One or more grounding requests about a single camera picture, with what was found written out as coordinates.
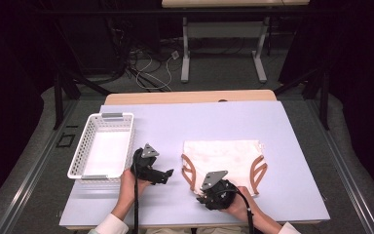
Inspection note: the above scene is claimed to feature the black metal stand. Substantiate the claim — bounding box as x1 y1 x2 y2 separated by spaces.
274 67 330 131
53 71 111 131

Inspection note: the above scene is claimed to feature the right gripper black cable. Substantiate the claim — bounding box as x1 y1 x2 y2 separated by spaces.
233 185 257 234

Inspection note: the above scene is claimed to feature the person's right hand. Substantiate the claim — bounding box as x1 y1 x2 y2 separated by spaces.
219 186 258 223

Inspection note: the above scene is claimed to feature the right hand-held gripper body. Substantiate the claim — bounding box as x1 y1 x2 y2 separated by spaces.
201 170 239 211

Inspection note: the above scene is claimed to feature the pale lilac table mat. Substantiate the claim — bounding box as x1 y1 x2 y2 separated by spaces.
58 100 331 228

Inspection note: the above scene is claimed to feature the black floor socket frame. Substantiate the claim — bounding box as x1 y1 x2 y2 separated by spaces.
56 132 76 149

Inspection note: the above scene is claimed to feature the white floor cable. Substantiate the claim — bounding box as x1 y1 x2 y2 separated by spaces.
135 53 173 92

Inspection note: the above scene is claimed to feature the aluminium floor rail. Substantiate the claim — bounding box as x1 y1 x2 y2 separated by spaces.
0 100 79 234
306 100 374 234

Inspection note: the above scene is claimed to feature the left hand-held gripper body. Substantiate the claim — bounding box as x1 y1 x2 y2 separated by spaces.
130 142 161 183

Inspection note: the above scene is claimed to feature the desk with white legs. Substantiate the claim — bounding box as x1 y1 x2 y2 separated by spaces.
161 0 311 84

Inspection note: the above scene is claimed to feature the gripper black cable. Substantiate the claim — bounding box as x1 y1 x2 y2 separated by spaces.
233 185 257 234
131 148 142 234

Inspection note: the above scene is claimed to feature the black horizontal bar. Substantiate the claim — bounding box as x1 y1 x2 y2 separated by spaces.
35 9 342 17

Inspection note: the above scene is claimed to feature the white perforated plastic basket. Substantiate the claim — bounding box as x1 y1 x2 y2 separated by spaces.
66 112 135 184

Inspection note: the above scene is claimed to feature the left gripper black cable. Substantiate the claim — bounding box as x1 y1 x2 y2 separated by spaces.
131 148 142 234

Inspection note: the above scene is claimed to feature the person's left hand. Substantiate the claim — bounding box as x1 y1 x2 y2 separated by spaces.
119 168 153 210

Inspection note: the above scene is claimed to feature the cream baby bodysuit brown trim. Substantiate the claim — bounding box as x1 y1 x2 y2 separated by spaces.
180 139 269 198

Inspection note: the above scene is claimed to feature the dark curtain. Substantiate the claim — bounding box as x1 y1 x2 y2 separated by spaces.
279 0 374 203
0 0 55 215

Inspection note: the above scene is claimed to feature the bundle of black cables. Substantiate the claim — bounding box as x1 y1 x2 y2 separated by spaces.
106 16 164 92

